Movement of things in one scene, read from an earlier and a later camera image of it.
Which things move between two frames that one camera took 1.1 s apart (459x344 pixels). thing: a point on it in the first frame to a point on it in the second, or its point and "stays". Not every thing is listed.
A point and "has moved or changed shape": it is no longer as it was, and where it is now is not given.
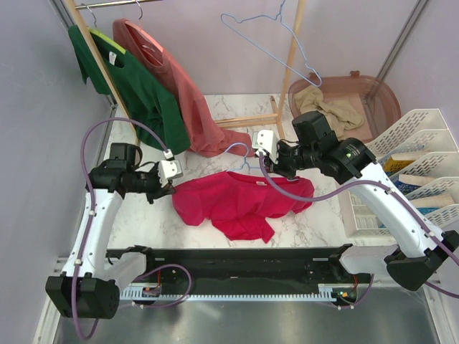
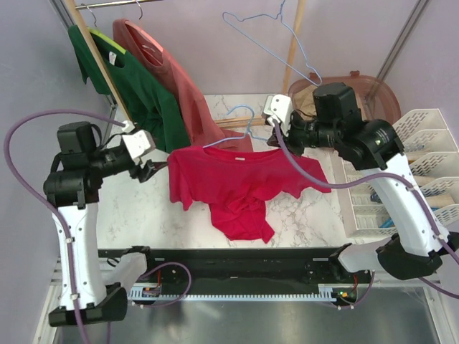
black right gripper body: x=291 y=158 to x=303 y=133
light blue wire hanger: x=244 y=158 to x=248 y=129
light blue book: x=429 y=203 stays
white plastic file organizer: x=420 y=155 stays
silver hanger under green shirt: x=95 y=21 stays
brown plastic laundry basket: x=373 y=99 stays
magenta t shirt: x=239 y=206 has moved or changed shape
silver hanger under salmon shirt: x=140 y=8 stays
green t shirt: x=157 y=116 stays
